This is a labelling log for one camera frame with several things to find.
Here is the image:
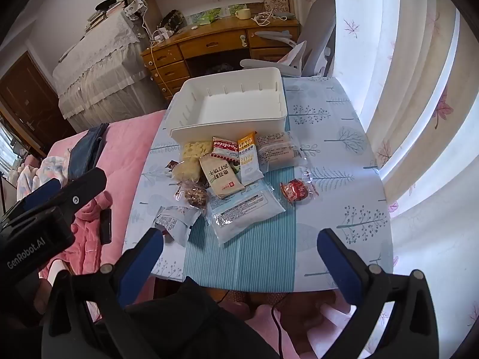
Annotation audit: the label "brown kraft cracker packet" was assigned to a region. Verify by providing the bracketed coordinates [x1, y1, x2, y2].
[198, 154, 245, 200]

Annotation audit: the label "brown wooden door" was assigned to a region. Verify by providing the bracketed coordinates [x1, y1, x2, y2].
[0, 50, 60, 158]

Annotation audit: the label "white plastic bin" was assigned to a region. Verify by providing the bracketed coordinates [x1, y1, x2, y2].
[166, 66, 289, 146]

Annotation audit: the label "printed cardboard box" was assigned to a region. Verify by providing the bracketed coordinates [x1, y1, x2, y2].
[262, 0, 289, 13]

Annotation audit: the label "dark patterned pouch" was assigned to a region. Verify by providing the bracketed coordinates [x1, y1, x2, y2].
[157, 9, 187, 32]

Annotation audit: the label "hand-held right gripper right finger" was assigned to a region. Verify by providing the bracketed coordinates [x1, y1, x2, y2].
[317, 228, 439, 359]

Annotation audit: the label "red white cookie packet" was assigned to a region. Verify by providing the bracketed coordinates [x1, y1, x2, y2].
[210, 136, 240, 163]

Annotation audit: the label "white cable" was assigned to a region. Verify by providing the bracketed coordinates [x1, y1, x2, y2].
[140, 0, 169, 90]

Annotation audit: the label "black phone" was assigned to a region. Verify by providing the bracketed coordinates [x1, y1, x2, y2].
[99, 209, 113, 244]

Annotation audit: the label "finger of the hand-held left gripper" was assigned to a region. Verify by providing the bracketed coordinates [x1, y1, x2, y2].
[15, 179, 62, 212]
[22, 167, 108, 218]

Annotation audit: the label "black clothing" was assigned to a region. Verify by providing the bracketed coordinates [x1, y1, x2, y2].
[86, 275, 281, 359]

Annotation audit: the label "grey office chair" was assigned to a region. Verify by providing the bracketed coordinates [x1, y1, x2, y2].
[239, 0, 335, 79]

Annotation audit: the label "black cable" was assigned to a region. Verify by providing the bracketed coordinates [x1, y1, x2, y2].
[215, 290, 289, 359]

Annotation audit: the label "white pink paper bag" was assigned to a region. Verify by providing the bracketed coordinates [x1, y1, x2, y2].
[279, 41, 307, 69]

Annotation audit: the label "blue denim bag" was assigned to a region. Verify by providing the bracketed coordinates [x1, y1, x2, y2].
[67, 123, 110, 180]

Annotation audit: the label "clear bread packet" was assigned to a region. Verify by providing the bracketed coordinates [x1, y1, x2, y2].
[255, 132, 308, 173]

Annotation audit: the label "tree print tablecloth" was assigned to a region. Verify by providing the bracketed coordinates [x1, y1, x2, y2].
[123, 77, 393, 292]

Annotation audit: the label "white patterned pouch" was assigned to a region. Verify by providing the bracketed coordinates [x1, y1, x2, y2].
[123, 0, 147, 19]

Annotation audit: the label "large light blue packet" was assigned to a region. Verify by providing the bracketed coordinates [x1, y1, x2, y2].
[205, 179, 287, 247]

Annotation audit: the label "clear brown nut packet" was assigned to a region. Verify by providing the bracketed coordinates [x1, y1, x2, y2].
[183, 181, 209, 215]

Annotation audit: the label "white leaf print curtain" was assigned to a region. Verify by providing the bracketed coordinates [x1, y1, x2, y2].
[331, 0, 479, 359]

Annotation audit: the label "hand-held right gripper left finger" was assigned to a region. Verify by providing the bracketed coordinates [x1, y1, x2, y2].
[40, 227, 165, 359]

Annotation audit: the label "pink blanket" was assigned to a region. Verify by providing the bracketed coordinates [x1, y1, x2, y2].
[37, 110, 169, 322]

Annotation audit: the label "stack of books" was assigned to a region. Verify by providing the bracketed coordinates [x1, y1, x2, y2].
[85, 2, 126, 31]

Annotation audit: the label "pink fleece garment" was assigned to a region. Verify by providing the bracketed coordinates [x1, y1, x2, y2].
[37, 191, 131, 281]

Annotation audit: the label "wooden desk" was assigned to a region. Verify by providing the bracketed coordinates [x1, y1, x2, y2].
[140, 17, 303, 101]

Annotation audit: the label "tangle of white cables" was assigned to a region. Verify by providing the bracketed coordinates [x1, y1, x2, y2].
[252, 10, 296, 27]

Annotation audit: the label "red round snack packet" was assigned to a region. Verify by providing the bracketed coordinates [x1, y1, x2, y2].
[280, 179, 319, 203]

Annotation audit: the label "white lace cover cloth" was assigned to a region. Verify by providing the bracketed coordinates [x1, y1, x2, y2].
[51, 9, 165, 133]

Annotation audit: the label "grey blue snack packet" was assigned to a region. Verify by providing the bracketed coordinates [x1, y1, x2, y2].
[153, 205, 203, 247]

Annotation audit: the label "green picture cards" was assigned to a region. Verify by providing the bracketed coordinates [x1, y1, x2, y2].
[187, 4, 248, 26]

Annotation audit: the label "orange white oat packet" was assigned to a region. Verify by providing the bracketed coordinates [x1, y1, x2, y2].
[237, 131, 264, 186]

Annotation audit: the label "pale floral cloth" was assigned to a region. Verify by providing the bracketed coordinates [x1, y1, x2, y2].
[9, 155, 70, 195]

